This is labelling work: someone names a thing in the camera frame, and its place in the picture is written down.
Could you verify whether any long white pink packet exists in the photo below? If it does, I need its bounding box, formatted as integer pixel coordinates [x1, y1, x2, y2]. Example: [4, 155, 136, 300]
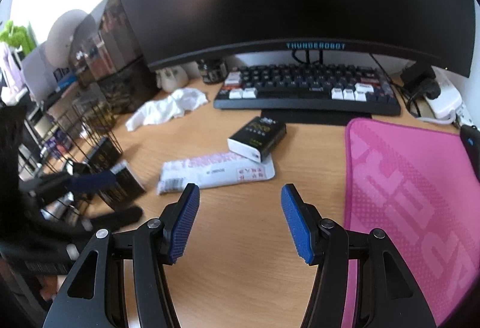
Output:
[156, 152, 275, 195]

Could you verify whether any black Face tissue pack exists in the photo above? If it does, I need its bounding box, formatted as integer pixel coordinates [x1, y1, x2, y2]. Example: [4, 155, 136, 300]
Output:
[98, 160, 146, 211]
[227, 117, 287, 163]
[84, 136, 123, 172]

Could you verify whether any pink mouse pad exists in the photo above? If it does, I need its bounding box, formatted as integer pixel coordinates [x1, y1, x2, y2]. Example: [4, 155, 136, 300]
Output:
[344, 118, 479, 325]

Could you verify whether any white crumpled cloth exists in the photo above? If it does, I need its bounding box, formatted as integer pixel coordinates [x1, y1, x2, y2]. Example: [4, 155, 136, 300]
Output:
[125, 87, 208, 132]

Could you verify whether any dark mechanical keyboard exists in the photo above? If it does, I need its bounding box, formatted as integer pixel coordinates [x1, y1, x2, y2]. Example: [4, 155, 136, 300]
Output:
[214, 63, 401, 117]

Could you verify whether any small cream ceramic vase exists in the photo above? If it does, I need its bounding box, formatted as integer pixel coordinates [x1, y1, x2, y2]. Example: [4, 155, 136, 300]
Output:
[155, 65, 189, 93]

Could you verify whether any dark acrylic cosmetics organizer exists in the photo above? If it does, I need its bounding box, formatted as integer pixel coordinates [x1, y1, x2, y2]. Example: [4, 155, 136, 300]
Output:
[69, 0, 160, 114]

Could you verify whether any white round fan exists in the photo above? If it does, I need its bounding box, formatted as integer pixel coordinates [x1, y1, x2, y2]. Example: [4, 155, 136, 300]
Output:
[45, 9, 87, 68]

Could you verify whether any small dark glass jar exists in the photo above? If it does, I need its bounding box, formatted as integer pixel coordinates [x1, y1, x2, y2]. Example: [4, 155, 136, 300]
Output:
[197, 59, 229, 85]

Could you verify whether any black computer mouse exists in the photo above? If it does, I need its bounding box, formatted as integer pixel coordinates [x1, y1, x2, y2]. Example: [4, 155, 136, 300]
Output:
[460, 125, 480, 181]

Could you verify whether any white power strip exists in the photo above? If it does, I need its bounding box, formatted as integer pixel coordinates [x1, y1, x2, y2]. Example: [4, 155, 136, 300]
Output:
[415, 67, 465, 125]

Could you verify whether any black wire basket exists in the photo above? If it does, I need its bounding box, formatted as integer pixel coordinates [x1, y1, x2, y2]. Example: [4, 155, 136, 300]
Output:
[18, 106, 121, 227]

